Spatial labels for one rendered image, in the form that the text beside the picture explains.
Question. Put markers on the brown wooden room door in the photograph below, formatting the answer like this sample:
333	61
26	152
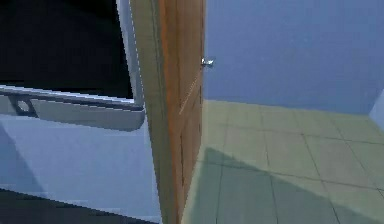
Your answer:
181	83

